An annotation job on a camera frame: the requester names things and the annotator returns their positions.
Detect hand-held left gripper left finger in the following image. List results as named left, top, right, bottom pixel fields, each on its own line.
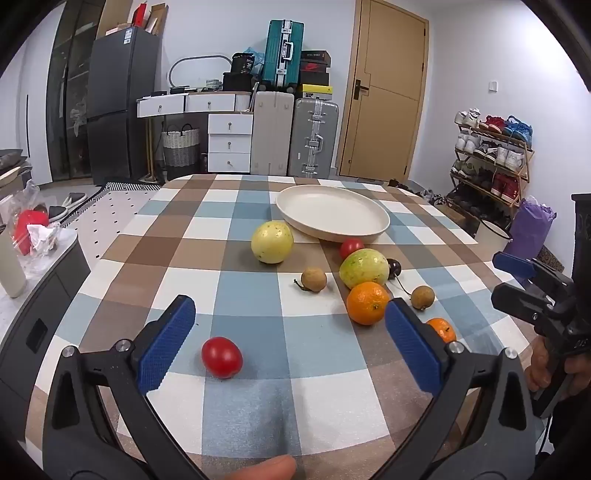
left=42, top=295, right=208, bottom=480

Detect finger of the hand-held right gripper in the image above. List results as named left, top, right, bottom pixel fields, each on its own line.
left=492, top=251, right=573, bottom=301
left=491, top=284, right=561, bottom=333

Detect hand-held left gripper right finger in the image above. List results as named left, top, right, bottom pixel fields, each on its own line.
left=369, top=298, right=539, bottom=480

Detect small orange mandarin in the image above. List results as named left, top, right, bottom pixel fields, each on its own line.
left=425, top=318, right=457, bottom=344

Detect brown longan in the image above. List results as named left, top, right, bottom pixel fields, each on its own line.
left=410, top=285, right=435, bottom=310
left=294, top=268, right=328, bottom=293

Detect large red tomato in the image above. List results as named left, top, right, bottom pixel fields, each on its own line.
left=201, top=336, right=243, bottom=380

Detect large orange mandarin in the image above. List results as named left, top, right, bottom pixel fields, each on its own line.
left=346, top=281, right=391, bottom=326

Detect dark cherry with stem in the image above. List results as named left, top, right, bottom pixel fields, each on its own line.
left=386, top=258, right=413, bottom=297

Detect cream round plate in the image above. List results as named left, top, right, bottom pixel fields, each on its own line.
left=276, top=185, right=392, bottom=242

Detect person's right hand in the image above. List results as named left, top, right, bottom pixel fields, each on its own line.
left=527, top=339, right=591, bottom=398

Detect person's left hand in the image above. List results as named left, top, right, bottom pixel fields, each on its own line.
left=217, top=455, right=297, bottom=480

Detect white enamel pot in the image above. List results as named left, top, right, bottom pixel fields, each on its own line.
left=475, top=219, right=513, bottom=250

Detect purple bag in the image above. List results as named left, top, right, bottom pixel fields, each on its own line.
left=510, top=196, right=557, bottom=259

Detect green guava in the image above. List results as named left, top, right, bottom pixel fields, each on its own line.
left=339, top=248, right=391, bottom=289

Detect wooden shoe rack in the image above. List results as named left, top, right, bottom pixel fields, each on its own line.
left=450, top=108, right=534, bottom=222

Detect small red tomato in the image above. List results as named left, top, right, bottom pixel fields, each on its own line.
left=340, top=237, right=365, bottom=260

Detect checkered tablecloth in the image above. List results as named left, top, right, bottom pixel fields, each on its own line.
left=23, top=173, right=550, bottom=480

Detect dotted floor rug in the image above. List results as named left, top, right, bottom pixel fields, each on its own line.
left=60, top=182, right=162, bottom=259

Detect yellow guava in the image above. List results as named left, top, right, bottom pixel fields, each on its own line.
left=250, top=220, right=295, bottom=265

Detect pair of slippers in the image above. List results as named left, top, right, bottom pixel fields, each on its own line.
left=48, top=193, right=86, bottom=220

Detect white bottle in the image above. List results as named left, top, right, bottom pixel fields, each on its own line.
left=0, top=226, right=26, bottom=298

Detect plastic bag with red item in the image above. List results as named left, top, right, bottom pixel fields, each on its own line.
left=11, top=182, right=61, bottom=259

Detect woven laundry basket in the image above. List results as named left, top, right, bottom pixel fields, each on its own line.
left=161, top=124, right=201, bottom=168

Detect white drawer dresser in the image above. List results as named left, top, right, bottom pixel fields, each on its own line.
left=136, top=91, right=254, bottom=175

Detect wooden door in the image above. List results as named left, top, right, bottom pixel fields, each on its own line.
left=339, top=0, right=430, bottom=183

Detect silver suitcase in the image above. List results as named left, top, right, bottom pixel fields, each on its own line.
left=288, top=98, right=340, bottom=180

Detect beige suitcase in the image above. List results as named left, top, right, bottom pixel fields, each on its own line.
left=250, top=90, right=295, bottom=176

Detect dark grey fridge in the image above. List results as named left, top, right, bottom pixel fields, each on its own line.
left=87, top=25, right=162, bottom=188

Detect yellow and black box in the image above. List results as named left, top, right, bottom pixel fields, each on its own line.
left=298, top=84, right=334, bottom=100

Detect dark glass cabinet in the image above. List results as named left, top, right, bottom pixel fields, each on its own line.
left=46, top=0, right=107, bottom=183

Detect oval mirror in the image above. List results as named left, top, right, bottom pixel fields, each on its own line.
left=168, top=55, right=232, bottom=88

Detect red and black shoe box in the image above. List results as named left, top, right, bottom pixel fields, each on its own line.
left=300, top=62, right=331, bottom=86

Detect blue plastic bag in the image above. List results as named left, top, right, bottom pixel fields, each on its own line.
left=242, top=46, right=266, bottom=70

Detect teal suitcase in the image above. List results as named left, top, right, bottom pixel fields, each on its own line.
left=263, top=19, right=303, bottom=90

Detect cardboard boxes on fridge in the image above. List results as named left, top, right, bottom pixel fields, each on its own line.
left=96, top=0, right=169, bottom=40

